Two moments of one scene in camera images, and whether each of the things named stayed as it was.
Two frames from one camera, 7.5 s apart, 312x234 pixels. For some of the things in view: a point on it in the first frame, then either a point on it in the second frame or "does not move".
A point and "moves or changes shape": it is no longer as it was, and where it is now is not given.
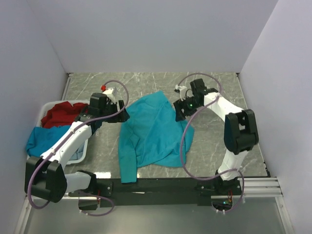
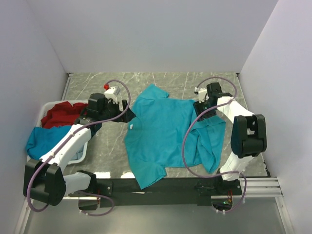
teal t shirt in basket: x=40 y=140 does not move
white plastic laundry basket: x=39 y=124 does not move
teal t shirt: x=151 y=137 moves or changes shape
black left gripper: x=120 y=118 does not move
